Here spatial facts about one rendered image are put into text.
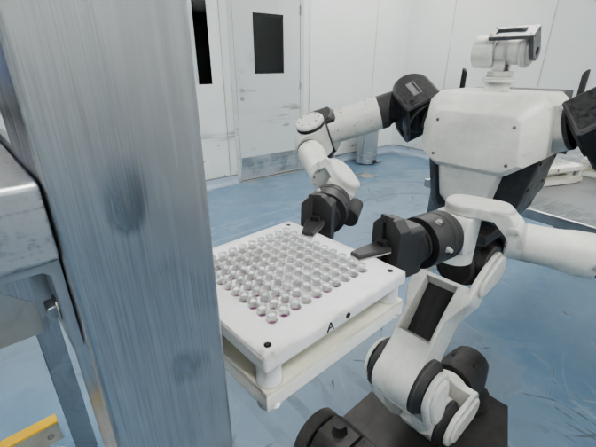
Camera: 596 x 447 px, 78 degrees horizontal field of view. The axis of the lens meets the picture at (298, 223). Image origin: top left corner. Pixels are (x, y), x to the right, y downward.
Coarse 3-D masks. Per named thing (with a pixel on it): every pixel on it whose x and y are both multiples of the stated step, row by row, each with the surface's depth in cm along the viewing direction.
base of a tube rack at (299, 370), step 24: (360, 312) 49; (384, 312) 50; (336, 336) 45; (360, 336) 47; (240, 360) 42; (288, 360) 42; (312, 360) 42; (336, 360) 45; (240, 384) 41; (288, 384) 39; (264, 408) 38
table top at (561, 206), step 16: (576, 160) 187; (544, 192) 140; (560, 192) 140; (576, 192) 140; (592, 192) 140; (528, 208) 125; (544, 208) 124; (560, 208) 124; (576, 208) 124; (592, 208) 124; (560, 224) 118; (576, 224) 114; (592, 224) 112
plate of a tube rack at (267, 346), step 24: (240, 240) 59; (312, 240) 59; (384, 264) 52; (216, 288) 47; (336, 288) 47; (360, 288) 47; (384, 288) 47; (240, 312) 42; (312, 312) 42; (336, 312) 42; (240, 336) 39; (264, 336) 38; (288, 336) 38; (312, 336) 40; (264, 360) 36
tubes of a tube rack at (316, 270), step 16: (288, 240) 58; (240, 256) 53; (256, 256) 53; (272, 256) 53; (288, 256) 52; (304, 256) 53; (320, 256) 54; (224, 272) 50; (240, 272) 50; (272, 272) 49; (288, 272) 49; (304, 272) 49; (320, 272) 49; (336, 272) 49; (256, 288) 46; (272, 288) 46; (288, 288) 46; (304, 288) 46; (272, 304) 42
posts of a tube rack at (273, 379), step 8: (384, 296) 51; (392, 296) 51; (256, 368) 38; (280, 368) 38; (256, 376) 38; (264, 376) 37; (272, 376) 37; (280, 376) 38; (264, 384) 38; (272, 384) 38
